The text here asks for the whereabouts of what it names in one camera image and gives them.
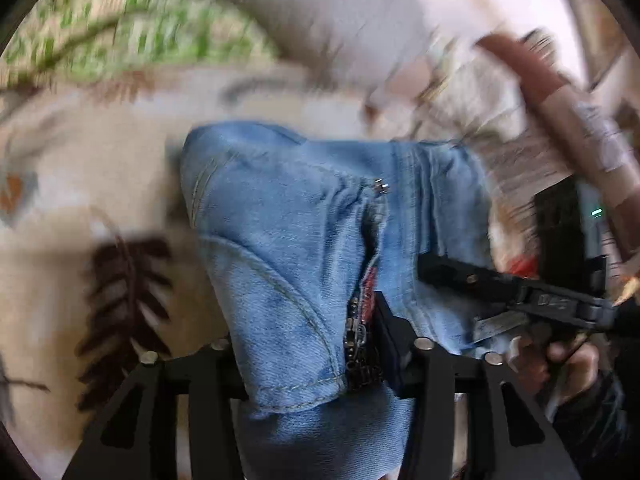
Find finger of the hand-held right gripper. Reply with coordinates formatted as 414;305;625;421
417;254;538;307

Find leaf printed beige blanket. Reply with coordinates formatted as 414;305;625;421
0;62;576;467

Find green white patterned cloth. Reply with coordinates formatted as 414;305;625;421
0;0;278;92

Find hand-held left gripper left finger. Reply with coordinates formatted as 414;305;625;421
60;339;251;480

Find blue denim pants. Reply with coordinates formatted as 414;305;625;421
179;120;506;480

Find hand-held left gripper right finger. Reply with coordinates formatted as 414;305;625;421
372;291;582;480

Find person's right hand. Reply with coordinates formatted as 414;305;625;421
507;332;601;413

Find person's right forearm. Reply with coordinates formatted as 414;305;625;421
547;372;637;480

